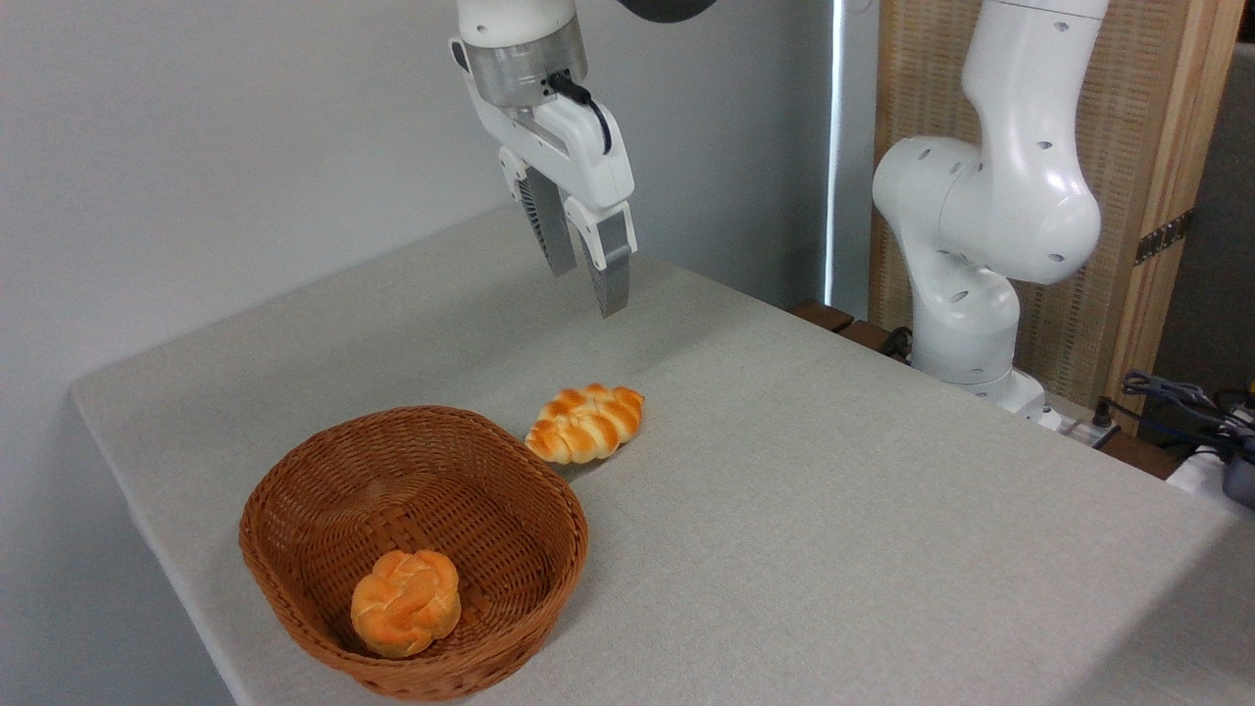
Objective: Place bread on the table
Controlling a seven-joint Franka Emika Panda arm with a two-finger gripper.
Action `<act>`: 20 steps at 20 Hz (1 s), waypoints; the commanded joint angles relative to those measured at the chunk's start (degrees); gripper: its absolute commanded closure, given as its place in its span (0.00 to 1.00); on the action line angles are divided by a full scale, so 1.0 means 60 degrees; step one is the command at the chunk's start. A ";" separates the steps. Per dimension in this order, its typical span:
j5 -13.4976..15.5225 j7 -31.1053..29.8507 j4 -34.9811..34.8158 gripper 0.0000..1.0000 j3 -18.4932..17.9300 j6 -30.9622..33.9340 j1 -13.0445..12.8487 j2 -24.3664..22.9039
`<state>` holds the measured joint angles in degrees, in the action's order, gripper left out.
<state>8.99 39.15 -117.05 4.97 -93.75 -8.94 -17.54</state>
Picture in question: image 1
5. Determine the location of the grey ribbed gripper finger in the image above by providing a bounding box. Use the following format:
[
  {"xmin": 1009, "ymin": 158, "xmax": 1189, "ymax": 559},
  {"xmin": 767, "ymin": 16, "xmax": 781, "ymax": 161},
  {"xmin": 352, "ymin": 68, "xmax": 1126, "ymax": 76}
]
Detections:
[
  {"xmin": 564, "ymin": 199, "xmax": 638, "ymax": 319},
  {"xmin": 498, "ymin": 147, "xmax": 579, "ymax": 277}
]

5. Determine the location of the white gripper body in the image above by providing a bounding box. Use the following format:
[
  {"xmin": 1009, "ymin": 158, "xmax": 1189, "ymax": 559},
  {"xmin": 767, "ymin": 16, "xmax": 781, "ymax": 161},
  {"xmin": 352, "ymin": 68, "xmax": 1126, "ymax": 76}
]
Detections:
[{"xmin": 461, "ymin": 69, "xmax": 636, "ymax": 228}]

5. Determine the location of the long braided bread loaf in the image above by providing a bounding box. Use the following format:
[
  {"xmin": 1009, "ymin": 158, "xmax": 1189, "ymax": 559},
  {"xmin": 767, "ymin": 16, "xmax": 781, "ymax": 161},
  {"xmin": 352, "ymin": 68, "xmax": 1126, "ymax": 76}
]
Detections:
[{"xmin": 525, "ymin": 383, "xmax": 646, "ymax": 465}]

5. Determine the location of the round orange bread roll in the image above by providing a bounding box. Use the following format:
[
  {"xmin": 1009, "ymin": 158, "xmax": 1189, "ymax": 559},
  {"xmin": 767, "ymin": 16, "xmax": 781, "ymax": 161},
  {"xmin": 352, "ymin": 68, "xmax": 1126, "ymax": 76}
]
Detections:
[{"xmin": 351, "ymin": 549, "xmax": 462, "ymax": 659}]

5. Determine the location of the grey tablecloth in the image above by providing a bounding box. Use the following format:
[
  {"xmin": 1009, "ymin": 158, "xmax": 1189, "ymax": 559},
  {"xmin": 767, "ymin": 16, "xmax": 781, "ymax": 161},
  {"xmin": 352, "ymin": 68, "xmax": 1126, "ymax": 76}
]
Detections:
[{"xmin": 69, "ymin": 206, "xmax": 1255, "ymax": 706}]

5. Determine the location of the brown wicker basket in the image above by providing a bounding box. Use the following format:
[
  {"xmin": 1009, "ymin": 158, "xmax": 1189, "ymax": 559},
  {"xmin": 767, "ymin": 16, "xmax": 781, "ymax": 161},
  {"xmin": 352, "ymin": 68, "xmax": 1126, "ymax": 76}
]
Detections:
[{"xmin": 239, "ymin": 406, "xmax": 589, "ymax": 702}]

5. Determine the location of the metal screen hinge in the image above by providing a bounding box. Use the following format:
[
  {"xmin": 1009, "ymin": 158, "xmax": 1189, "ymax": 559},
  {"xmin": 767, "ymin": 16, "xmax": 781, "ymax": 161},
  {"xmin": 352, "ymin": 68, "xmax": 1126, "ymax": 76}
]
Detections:
[{"xmin": 1134, "ymin": 208, "xmax": 1195, "ymax": 267}]

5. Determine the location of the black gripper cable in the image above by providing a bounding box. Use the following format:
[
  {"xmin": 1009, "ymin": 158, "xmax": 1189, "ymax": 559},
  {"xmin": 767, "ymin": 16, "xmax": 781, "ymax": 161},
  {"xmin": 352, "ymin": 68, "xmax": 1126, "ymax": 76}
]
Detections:
[{"xmin": 547, "ymin": 72, "xmax": 614, "ymax": 156}]

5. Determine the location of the tangled dark cable bundle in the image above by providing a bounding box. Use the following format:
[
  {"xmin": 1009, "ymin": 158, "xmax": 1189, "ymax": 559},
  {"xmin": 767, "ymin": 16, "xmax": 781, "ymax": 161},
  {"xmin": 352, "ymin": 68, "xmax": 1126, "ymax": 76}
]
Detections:
[{"xmin": 1093, "ymin": 370, "xmax": 1255, "ymax": 457}]

